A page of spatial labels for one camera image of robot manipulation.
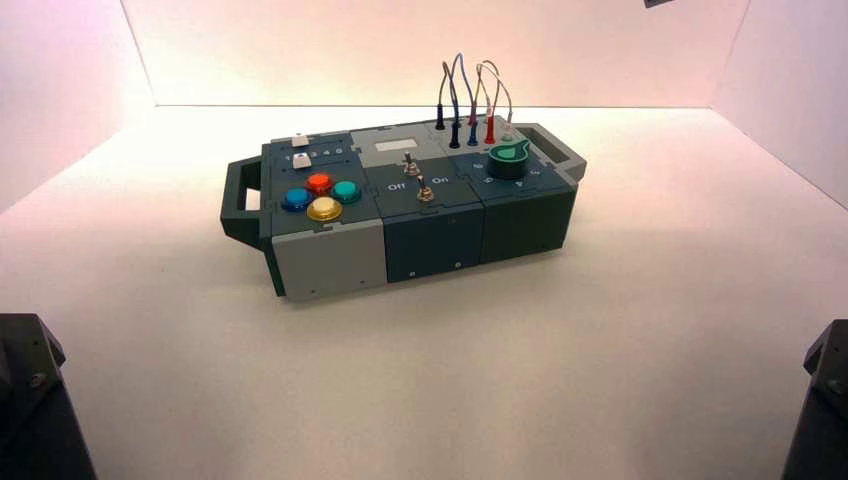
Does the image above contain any dark teal grey control box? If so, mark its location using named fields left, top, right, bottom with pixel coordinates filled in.
left=219, top=121, right=588, bottom=303

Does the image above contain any green round push button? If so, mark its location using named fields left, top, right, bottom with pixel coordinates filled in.
left=330, top=180, right=363, bottom=205

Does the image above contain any yellow round push button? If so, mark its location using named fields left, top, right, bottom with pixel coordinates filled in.
left=306, top=196, right=344, bottom=223

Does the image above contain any green rotary knob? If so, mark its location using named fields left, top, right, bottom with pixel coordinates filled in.
left=488, top=139, right=533, bottom=181

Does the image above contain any blue round push button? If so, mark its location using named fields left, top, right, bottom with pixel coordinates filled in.
left=281, top=187, right=315, bottom=213

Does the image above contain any black banana plug cable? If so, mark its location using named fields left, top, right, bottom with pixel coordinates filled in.
left=434, top=61, right=453, bottom=132
left=445, top=62, right=463, bottom=150

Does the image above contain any blue banana plug cable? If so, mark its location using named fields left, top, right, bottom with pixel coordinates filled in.
left=451, top=52, right=480, bottom=148

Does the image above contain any red banana plug cable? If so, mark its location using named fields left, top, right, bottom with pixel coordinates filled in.
left=474, top=63, right=498, bottom=146

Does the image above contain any green banana plug cable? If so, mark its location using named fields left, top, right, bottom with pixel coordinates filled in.
left=482, top=59, right=515, bottom=143

